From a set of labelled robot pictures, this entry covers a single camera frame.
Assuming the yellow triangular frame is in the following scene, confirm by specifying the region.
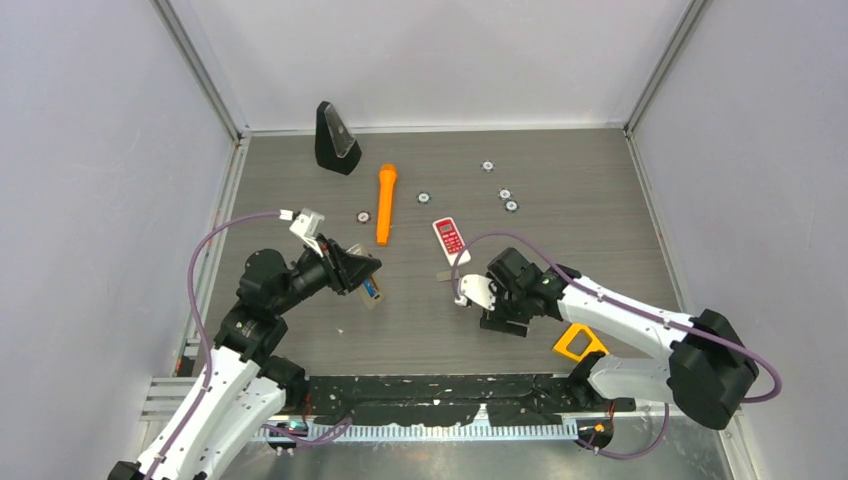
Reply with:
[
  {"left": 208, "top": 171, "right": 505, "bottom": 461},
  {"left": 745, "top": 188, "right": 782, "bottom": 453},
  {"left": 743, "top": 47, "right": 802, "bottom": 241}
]
[{"left": 552, "top": 323, "right": 609, "bottom": 362}]

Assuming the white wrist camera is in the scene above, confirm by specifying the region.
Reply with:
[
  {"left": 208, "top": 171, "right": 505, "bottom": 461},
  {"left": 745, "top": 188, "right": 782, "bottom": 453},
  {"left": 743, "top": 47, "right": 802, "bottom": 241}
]
[
  {"left": 279, "top": 208, "right": 325, "bottom": 257},
  {"left": 454, "top": 274, "right": 497, "bottom": 311}
]

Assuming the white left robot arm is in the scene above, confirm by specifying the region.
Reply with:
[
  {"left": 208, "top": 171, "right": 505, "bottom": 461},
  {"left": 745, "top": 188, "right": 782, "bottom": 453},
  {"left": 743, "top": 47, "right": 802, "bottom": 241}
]
[{"left": 108, "top": 236, "right": 382, "bottom": 479}]

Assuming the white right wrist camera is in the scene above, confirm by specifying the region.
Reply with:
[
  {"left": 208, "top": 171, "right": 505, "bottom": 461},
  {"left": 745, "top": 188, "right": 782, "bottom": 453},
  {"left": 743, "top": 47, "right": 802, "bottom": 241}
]
[{"left": 454, "top": 274, "right": 497, "bottom": 311}]

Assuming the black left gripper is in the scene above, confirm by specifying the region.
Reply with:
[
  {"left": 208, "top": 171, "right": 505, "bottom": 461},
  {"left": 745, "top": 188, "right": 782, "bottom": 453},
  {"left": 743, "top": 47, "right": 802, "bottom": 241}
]
[{"left": 272, "top": 232, "right": 380, "bottom": 314}]

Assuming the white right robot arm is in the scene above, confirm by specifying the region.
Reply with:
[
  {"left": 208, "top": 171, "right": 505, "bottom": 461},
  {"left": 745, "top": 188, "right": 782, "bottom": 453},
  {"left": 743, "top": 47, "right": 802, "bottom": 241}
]
[{"left": 457, "top": 247, "right": 759, "bottom": 430}]

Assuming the black wedge stand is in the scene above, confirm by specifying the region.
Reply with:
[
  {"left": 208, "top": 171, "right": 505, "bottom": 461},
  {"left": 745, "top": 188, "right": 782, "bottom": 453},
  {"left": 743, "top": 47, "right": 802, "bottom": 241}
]
[{"left": 314, "top": 101, "right": 362, "bottom": 176}]

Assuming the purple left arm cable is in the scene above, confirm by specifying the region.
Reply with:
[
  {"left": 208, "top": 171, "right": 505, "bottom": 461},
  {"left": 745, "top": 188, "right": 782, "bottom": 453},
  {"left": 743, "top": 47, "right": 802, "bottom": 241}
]
[{"left": 142, "top": 210, "right": 296, "bottom": 480}]

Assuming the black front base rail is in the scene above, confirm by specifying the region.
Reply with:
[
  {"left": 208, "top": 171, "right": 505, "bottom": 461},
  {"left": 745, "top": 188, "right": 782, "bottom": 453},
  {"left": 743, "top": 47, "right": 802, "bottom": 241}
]
[{"left": 295, "top": 373, "right": 635, "bottom": 427}]

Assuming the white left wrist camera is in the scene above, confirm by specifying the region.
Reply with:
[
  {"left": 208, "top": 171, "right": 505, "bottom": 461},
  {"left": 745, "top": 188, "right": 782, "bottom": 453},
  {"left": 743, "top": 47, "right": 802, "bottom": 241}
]
[{"left": 279, "top": 208, "right": 325, "bottom": 257}]

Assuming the red white remote control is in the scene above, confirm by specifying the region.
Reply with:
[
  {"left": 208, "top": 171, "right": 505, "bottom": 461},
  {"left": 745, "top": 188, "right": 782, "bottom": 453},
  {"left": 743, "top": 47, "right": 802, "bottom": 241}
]
[{"left": 432, "top": 217, "right": 471, "bottom": 266}]

